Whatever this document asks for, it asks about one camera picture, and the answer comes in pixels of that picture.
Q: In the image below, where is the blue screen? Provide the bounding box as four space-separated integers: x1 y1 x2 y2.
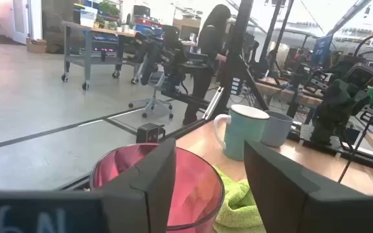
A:
310 34 333 68

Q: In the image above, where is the cardboard box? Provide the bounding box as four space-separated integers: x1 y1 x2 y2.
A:
26 38 47 54

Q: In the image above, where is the silver aluminium strut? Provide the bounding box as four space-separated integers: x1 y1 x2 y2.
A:
202 86 225 120

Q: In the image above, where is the lime green microfibre towel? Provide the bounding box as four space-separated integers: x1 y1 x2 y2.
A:
212 166 267 233

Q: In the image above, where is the small black table-level camera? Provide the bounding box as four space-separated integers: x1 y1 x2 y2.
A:
136 122 166 144

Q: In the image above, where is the person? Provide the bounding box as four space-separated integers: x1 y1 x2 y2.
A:
182 3 232 126

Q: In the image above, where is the teal mug with white handle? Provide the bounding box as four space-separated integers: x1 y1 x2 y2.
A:
212 104 271 162

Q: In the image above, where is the black aluminium rig frame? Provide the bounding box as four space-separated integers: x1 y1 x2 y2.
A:
55 0 373 192

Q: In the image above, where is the wheeled workbench with wooden top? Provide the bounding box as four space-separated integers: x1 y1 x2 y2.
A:
60 21 142 91

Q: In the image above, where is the pink faceted plastic cup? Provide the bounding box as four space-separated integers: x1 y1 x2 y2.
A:
89 142 225 233

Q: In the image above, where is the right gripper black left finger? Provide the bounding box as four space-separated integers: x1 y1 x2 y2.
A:
100 138 177 233

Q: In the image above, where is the grey office chair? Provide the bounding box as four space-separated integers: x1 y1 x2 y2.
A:
128 71 174 119

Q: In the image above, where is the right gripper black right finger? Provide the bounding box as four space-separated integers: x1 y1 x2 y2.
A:
243 139 373 233

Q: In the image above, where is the grey ceramic mug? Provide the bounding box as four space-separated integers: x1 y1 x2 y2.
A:
260 110 294 148

